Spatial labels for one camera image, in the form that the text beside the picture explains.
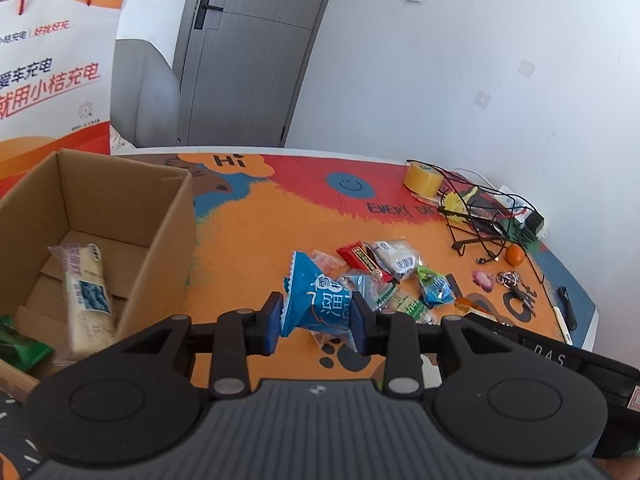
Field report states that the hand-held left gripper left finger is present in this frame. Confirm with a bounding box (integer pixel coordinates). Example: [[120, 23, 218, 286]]
[[117, 292, 286, 400]]

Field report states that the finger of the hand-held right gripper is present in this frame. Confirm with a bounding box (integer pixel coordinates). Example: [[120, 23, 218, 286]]
[[462, 312, 523, 335]]

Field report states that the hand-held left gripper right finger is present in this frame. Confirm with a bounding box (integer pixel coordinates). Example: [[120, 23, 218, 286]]
[[350, 292, 521, 400]]

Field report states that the red snack packet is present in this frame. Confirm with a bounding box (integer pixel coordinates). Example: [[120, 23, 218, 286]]
[[336, 242, 397, 284]]

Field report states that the clear white barcode snack packet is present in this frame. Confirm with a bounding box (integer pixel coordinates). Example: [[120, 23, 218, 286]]
[[372, 239, 424, 281]]

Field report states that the brown cardboard box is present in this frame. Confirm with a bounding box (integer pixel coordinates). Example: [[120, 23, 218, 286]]
[[0, 149, 197, 402]]

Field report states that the person's right forearm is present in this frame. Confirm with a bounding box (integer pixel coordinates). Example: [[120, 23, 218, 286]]
[[592, 452, 640, 480]]

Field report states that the bunch of keys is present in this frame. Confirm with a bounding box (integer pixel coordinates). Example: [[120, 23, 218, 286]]
[[496, 270, 539, 317]]

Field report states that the white pen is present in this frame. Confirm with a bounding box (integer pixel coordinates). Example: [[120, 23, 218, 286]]
[[550, 305, 574, 346]]

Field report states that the green and white snack packet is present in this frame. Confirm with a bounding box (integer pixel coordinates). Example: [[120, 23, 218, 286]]
[[389, 292, 434, 322]]

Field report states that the green and blue snack packet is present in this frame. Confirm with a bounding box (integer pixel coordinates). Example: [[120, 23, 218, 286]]
[[417, 265, 457, 307]]

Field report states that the black pen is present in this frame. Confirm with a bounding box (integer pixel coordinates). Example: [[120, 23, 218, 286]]
[[556, 286, 577, 332]]

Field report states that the pink speckled snack packet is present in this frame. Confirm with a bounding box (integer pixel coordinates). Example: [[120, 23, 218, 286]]
[[312, 248, 347, 274]]

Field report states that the colourful printed table mat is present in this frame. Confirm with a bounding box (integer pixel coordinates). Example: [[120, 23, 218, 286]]
[[112, 152, 598, 391]]

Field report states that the black charger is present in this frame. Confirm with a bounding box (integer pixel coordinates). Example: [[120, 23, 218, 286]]
[[522, 210, 549, 234]]

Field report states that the yellow plastic bag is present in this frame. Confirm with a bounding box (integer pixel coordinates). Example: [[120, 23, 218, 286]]
[[442, 187, 482, 217]]

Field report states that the white power strip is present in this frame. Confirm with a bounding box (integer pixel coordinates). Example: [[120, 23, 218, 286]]
[[492, 186, 540, 227]]

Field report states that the yellow tape roll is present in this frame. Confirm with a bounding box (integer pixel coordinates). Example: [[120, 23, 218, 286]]
[[404, 160, 444, 197]]

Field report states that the white cracker packet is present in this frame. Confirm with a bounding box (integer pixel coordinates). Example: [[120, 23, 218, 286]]
[[47, 242, 119, 362]]

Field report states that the dotted cushion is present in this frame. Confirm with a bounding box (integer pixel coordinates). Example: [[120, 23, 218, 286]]
[[111, 127, 137, 152]]

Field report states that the dark green snack packet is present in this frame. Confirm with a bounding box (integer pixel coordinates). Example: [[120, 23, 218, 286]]
[[0, 315, 55, 374]]

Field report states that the grey chair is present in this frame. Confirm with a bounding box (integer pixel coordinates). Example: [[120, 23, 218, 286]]
[[111, 39, 181, 149]]

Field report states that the grey door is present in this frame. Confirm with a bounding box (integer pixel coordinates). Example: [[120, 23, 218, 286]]
[[172, 0, 344, 149]]

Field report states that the white and orange paper bag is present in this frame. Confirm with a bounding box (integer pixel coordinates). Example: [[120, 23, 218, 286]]
[[0, 0, 127, 197]]

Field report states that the black wire basket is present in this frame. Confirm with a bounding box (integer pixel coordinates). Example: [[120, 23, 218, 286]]
[[440, 167, 538, 265]]

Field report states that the black wire stand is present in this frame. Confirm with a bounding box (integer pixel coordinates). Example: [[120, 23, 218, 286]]
[[439, 199, 510, 257]]

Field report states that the black door handle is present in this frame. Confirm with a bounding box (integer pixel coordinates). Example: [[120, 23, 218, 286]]
[[193, 0, 225, 31]]

